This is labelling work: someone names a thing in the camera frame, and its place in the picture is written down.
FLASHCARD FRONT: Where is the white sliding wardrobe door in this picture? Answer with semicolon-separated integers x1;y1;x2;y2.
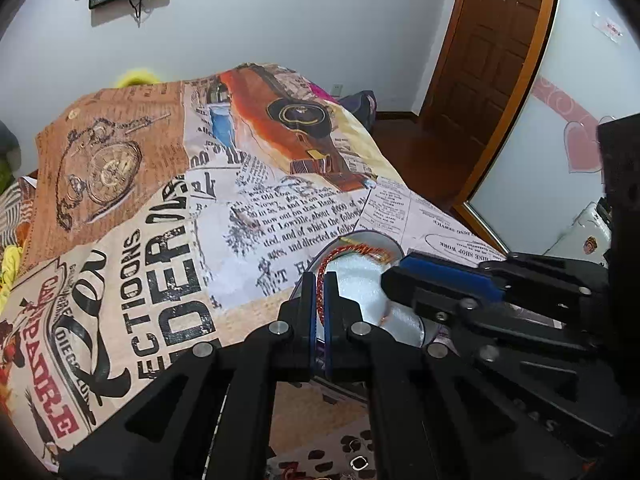
468;0;639;262

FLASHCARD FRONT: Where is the newspaper print bed blanket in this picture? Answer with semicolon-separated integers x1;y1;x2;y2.
1;64;498;474

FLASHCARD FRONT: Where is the yellow foam ring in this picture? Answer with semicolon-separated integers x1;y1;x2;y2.
113;68;164;89

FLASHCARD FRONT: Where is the brown wooden door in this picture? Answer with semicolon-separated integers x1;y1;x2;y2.
418;0;552;206

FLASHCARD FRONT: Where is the dark backpack on floor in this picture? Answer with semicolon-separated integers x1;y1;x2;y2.
338;90;378;130

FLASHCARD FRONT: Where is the red gold braided bracelet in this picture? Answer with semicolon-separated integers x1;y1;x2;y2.
314;242;394;326

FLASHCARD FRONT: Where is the purple heart-shaped tin box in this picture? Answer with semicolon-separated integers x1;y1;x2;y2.
306;230;440;348

